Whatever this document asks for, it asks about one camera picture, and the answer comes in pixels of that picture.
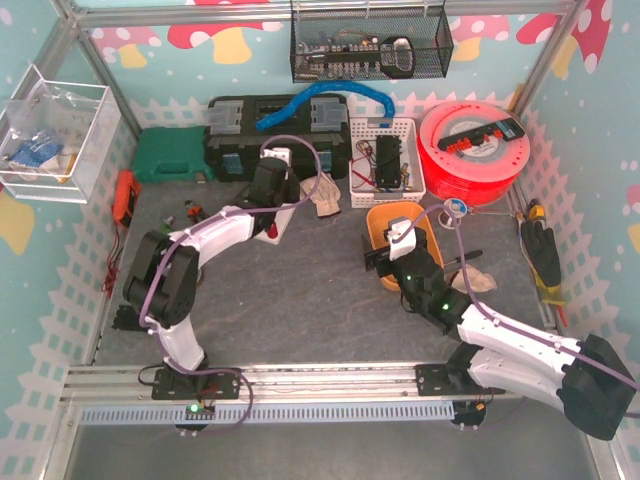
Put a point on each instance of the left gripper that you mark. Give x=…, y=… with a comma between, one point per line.
x=275, y=176

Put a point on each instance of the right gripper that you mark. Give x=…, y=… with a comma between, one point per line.
x=377, y=256

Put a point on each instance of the white peg board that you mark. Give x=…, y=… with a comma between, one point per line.
x=282, y=219

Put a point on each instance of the red spring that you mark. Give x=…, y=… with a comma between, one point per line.
x=273, y=233

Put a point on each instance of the beige work glove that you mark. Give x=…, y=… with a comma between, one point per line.
x=326, y=197

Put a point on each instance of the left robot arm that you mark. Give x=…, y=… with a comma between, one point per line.
x=162, y=281

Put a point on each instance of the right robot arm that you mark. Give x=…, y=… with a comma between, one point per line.
x=584, y=379

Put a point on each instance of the yellow plastic tray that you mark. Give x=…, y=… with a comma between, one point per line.
x=385, y=215

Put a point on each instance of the black toolbox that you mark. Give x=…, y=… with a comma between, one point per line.
x=232, y=139

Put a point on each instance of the black battery holder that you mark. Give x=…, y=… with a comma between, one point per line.
x=388, y=166

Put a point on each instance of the white perforated basket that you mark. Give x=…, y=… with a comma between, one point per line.
x=362, y=188

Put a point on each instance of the black screwdriver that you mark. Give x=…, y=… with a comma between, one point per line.
x=470, y=255

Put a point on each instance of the green tool case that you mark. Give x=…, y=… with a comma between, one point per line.
x=166, y=154

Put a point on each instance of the green circuit board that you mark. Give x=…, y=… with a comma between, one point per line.
x=167, y=224

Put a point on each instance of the crumpled beige cloth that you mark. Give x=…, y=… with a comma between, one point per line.
x=478, y=281

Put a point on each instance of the red filament spool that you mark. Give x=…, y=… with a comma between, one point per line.
x=480, y=175

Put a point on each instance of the orange multimeter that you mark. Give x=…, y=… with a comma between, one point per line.
x=126, y=195

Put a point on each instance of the black rubber glove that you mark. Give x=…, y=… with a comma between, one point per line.
x=541, y=251

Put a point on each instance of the black terminal block strip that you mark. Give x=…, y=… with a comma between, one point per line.
x=507, y=129

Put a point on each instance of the clear acrylic box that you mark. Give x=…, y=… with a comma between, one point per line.
x=84, y=116

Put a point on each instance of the blue white glove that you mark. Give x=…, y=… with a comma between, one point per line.
x=39, y=152

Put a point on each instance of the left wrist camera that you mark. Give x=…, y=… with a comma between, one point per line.
x=281, y=153

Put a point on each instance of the red handled pliers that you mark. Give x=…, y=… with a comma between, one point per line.
x=195, y=212

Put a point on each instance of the solder wire spool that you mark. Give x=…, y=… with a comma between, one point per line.
x=454, y=211

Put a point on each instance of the black wire mesh basket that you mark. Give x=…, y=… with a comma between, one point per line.
x=369, y=44

